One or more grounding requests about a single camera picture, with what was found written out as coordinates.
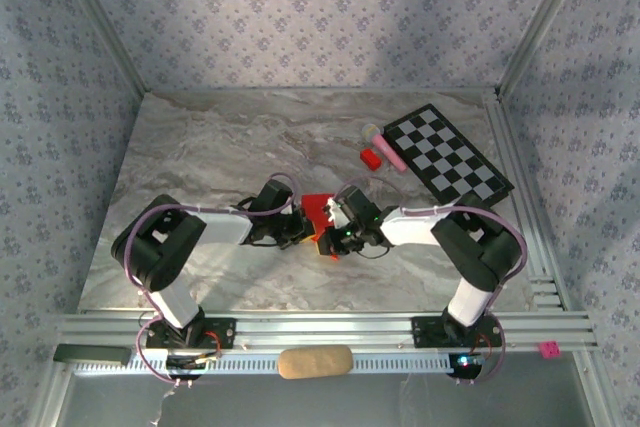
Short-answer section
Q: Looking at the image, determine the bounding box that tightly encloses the small red block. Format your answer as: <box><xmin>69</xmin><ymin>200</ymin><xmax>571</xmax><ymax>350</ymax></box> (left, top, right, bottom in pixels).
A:
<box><xmin>359</xmin><ymin>147</ymin><xmax>384</xmax><ymax>171</ymax></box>

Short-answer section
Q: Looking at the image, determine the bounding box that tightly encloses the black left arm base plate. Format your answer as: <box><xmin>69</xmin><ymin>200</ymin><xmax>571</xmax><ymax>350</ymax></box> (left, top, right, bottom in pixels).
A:
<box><xmin>144</xmin><ymin>316</ymin><xmax>237</xmax><ymax>351</ymax></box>

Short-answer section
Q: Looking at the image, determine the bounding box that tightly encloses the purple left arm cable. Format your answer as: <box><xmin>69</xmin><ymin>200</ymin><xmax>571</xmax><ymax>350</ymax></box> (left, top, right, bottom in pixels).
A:
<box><xmin>123</xmin><ymin>172</ymin><xmax>301</xmax><ymax>389</ymax></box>

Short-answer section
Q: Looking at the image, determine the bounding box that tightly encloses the long aluminium mounting rail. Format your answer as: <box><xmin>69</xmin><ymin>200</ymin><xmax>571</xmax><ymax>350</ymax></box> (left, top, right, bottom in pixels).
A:
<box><xmin>55</xmin><ymin>310</ymin><xmax>599</xmax><ymax>353</ymax></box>

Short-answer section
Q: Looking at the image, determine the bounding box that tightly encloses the slotted grey cable duct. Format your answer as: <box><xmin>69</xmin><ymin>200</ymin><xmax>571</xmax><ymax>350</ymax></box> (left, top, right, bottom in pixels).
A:
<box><xmin>74</xmin><ymin>349</ymin><xmax>496</xmax><ymax>376</ymax></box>

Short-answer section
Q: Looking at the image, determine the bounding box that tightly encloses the black flat bar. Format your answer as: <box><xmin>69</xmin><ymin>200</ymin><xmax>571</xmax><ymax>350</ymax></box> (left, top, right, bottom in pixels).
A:
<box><xmin>53</xmin><ymin>344</ymin><xmax>130</xmax><ymax>367</ymax></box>

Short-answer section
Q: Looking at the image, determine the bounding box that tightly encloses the tan oval pad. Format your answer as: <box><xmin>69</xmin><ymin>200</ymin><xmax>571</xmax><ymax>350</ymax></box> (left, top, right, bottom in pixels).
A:
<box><xmin>277</xmin><ymin>344</ymin><xmax>354</xmax><ymax>381</ymax></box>

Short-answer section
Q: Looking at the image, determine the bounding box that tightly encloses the aluminium side rail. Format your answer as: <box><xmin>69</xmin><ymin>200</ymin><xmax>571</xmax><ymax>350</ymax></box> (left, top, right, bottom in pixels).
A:
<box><xmin>482</xmin><ymin>100</ymin><xmax>569</xmax><ymax>311</ymax></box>

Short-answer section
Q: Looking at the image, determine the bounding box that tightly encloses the pink toy microphone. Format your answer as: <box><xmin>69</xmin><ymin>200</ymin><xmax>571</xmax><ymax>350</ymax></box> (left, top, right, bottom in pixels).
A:
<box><xmin>361</xmin><ymin>123</ymin><xmax>407</xmax><ymax>173</ymax></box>

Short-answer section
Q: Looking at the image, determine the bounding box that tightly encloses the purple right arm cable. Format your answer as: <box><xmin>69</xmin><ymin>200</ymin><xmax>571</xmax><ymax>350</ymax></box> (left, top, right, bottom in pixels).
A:
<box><xmin>333</xmin><ymin>177</ymin><xmax>529</xmax><ymax>388</ymax></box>

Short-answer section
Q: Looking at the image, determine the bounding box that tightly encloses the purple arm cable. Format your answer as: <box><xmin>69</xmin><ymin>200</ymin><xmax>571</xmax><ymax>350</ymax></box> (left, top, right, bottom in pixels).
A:
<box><xmin>333</xmin><ymin>177</ymin><xmax>529</xmax><ymax>388</ymax></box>
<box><xmin>123</xmin><ymin>172</ymin><xmax>301</xmax><ymax>389</ymax></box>

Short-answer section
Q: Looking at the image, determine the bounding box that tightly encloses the black grey chessboard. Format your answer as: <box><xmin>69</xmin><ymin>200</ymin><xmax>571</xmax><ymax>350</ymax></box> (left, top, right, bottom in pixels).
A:
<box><xmin>382</xmin><ymin>103</ymin><xmax>516</xmax><ymax>209</ymax></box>

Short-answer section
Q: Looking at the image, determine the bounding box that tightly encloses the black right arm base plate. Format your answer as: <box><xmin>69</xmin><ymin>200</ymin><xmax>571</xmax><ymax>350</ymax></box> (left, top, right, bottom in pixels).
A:
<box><xmin>410</xmin><ymin>315</ymin><xmax>504</xmax><ymax>350</ymax></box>

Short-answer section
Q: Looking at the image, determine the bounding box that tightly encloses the aluminium frame post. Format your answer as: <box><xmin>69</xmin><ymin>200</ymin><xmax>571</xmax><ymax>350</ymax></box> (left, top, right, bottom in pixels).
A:
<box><xmin>49</xmin><ymin>0</ymin><xmax>151</xmax><ymax>96</ymax></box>
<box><xmin>497</xmin><ymin>0</ymin><xmax>597</xmax><ymax>96</ymax></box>
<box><xmin>572</xmin><ymin>350</ymin><xmax>629</xmax><ymax>427</ymax></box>
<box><xmin>27</xmin><ymin>361</ymin><xmax>76</xmax><ymax>427</ymax></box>

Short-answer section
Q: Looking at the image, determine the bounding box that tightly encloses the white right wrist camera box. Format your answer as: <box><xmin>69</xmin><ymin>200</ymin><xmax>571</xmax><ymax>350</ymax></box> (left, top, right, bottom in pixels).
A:
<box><xmin>324</xmin><ymin>198</ymin><xmax>348</xmax><ymax>227</ymax></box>

